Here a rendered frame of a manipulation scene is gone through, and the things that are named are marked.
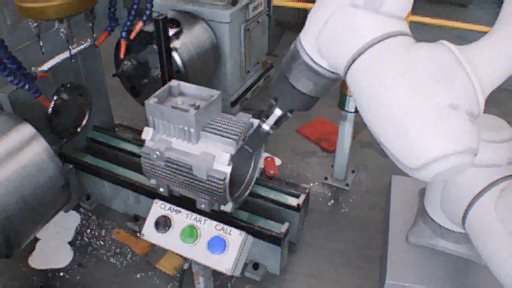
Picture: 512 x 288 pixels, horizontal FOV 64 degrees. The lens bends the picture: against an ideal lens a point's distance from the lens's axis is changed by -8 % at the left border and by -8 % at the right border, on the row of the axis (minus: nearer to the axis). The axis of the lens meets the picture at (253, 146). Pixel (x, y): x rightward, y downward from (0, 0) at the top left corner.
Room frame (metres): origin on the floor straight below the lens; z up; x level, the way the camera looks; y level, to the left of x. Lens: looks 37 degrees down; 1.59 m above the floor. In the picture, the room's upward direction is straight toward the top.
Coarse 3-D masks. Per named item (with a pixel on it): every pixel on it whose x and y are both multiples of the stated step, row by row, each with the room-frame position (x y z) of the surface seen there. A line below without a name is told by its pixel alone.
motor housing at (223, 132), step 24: (216, 120) 0.72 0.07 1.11; (240, 120) 0.73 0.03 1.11; (216, 144) 0.68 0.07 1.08; (240, 144) 0.67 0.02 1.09; (144, 168) 0.70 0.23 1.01; (168, 168) 0.67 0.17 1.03; (216, 168) 0.64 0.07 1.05; (192, 192) 0.65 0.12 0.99; (216, 192) 0.61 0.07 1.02; (240, 192) 0.70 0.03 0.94
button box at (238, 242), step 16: (160, 208) 0.51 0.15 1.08; (176, 208) 0.50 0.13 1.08; (176, 224) 0.48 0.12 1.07; (192, 224) 0.47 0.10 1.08; (208, 224) 0.47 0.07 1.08; (224, 224) 0.47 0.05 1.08; (160, 240) 0.46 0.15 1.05; (176, 240) 0.46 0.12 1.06; (208, 240) 0.45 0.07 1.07; (240, 240) 0.44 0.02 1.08; (192, 256) 0.43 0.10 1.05; (208, 256) 0.43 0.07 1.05; (224, 256) 0.43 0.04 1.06; (240, 256) 0.43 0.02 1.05; (224, 272) 0.41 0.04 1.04
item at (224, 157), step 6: (252, 120) 0.75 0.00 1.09; (258, 120) 0.75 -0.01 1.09; (144, 132) 0.72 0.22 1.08; (150, 132) 0.71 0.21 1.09; (156, 132) 0.72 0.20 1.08; (144, 138) 0.71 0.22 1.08; (150, 138) 0.71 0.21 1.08; (222, 150) 0.65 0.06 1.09; (222, 156) 0.64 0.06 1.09; (228, 156) 0.63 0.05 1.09; (222, 162) 0.63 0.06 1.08; (228, 162) 0.63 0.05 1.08; (258, 174) 0.74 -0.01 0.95; (150, 180) 0.71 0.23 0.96; (228, 204) 0.63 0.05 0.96; (234, 204) 0.64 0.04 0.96; (228, 210) 0.63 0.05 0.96
